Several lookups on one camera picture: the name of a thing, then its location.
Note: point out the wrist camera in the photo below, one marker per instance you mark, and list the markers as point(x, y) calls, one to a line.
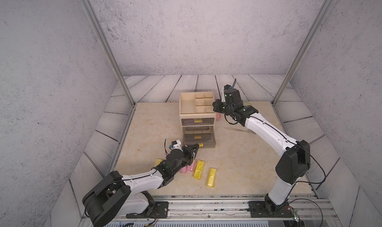
point(175, 145)
point(227, 87)

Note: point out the transparent drawer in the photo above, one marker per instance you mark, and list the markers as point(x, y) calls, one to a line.
point(205, 121)
point(201, 135)

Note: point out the pink bag roll right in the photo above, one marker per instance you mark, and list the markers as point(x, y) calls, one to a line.
point(191, 167)

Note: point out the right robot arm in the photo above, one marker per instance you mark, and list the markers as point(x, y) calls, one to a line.
point(294, 155)

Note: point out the pink bag roll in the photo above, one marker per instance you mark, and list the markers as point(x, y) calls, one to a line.
point(184, 170)
point(191, 167)

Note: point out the right aluminium frame post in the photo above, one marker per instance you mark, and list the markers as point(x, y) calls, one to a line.
point(316, 24)

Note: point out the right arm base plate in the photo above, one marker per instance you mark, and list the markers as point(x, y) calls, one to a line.
point(263, 209)

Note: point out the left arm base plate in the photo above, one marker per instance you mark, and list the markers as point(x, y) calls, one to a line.
point(158, 210)

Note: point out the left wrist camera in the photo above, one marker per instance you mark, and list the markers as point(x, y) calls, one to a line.
point(175, 145)

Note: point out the pink bag roll middle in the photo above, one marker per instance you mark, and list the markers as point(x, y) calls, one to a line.
point(184, 170)

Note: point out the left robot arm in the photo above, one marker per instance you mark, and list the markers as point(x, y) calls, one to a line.
point(127, 195)

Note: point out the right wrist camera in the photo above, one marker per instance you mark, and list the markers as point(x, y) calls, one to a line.
point(227, 87)

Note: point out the yellow bag roll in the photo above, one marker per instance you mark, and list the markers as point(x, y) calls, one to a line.
point(198, 171)
point(211, 177)
point(157, 162)

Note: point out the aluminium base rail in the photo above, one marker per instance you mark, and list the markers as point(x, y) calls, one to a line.
point(231, 211)

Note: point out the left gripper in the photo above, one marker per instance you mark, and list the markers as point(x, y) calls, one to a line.
point(191, 154)

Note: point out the beige drawer organizer cabinet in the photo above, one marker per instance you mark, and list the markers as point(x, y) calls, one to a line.
point(196, 105)

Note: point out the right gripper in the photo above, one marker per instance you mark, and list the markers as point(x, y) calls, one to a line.
point(217, 104)

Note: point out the metal spoon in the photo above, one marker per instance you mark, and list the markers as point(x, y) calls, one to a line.
point(242, 130)

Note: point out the left aluminium frame post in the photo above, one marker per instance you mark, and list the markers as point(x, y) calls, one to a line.
point(106, 47)

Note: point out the aluminium frame post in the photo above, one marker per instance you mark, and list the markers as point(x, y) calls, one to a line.
point(106, 47)
point(316, 24)

